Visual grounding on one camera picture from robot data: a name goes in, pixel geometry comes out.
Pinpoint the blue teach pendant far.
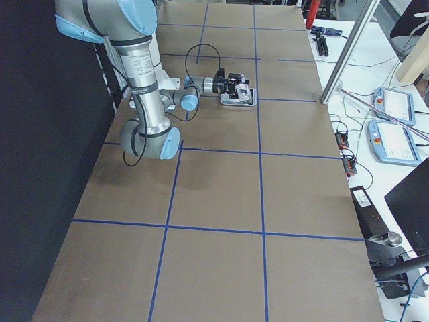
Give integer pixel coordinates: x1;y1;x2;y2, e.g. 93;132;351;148
373;87;416;126

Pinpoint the red bottle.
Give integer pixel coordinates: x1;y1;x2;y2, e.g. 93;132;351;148
306;0;320;30

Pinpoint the white grabber stick tool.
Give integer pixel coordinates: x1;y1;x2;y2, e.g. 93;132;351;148
336;85;429;142

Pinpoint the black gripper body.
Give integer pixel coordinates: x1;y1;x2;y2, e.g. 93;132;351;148
212;73;245;95

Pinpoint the blue teach pendant near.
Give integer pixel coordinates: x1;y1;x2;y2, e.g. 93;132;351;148
367;120;422;167

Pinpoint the blue teach pendant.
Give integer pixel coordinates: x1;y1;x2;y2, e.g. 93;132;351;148
367;120;422;167
373;87;416;126

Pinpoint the aluminium frame post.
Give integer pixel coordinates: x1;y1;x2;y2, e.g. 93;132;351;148
320;0;380;105

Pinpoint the blue folded umbrella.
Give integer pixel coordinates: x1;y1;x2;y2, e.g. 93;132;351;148
310;25;343;36

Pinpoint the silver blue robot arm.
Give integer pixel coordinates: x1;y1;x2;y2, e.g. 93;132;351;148
55;1;257;160

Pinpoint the black clamp with metal knob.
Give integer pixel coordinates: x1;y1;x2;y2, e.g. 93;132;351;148
365;231;429;300

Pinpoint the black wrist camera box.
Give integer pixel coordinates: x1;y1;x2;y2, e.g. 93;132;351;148
215;68;225;79

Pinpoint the black box with label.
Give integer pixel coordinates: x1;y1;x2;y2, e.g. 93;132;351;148
350;186;389;239

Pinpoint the black monitor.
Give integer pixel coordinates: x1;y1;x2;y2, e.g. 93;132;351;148
385;159;428;255

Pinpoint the black folded tripod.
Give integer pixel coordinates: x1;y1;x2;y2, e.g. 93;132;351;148
314;33;329;57

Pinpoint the brown paper table cover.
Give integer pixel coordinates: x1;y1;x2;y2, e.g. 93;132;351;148
33;1;384;321

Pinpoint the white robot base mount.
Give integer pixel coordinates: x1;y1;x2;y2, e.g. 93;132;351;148
128;23;181;109

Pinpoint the silver digital kitchen scale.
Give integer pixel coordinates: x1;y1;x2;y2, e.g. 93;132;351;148
220;86;257;108

